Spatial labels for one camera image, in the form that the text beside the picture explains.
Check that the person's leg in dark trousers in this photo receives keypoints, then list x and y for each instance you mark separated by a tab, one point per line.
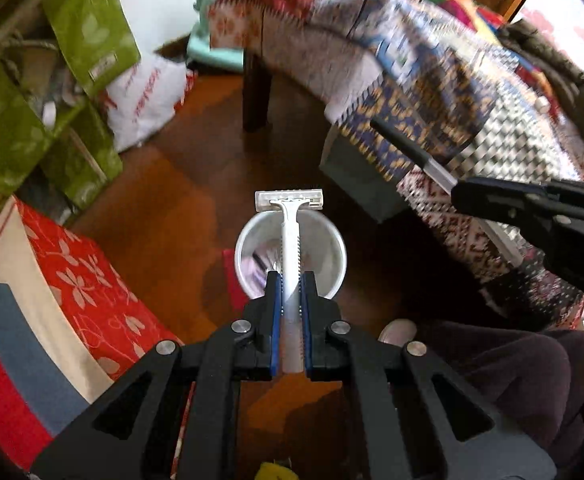
502	385

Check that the brown padded jacket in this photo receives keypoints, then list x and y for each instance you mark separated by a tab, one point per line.
562	75

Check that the green leaf print bag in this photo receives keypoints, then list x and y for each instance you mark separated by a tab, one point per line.
89	25
4	130

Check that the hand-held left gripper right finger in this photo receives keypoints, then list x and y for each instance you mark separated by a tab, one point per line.
306	330

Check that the yellow object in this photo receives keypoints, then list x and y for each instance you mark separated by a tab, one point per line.
274	472

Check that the red blue striped bag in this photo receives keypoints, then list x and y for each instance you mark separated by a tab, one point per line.
17	375

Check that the dark storage box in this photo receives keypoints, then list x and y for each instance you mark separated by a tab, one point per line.
362	175

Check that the pale slipper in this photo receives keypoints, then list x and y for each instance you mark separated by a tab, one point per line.
398	332

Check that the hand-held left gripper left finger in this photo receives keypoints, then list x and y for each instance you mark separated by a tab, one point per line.
274	330

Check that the white disposable razor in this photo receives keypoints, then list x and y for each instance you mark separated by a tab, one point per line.
290	240

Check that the white plastic bucket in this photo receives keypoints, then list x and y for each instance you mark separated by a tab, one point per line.
324	260

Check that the black and clear pen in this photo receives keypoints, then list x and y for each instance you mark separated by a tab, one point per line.
412	152

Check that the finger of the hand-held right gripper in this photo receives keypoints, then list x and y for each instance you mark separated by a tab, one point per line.
497	200

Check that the red floral bedding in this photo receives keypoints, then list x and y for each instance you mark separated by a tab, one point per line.
87	285

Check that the white plastic bag red print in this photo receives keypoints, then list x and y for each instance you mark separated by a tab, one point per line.
144	100

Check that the patchwork printed blanket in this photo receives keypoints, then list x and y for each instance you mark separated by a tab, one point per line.
422	75

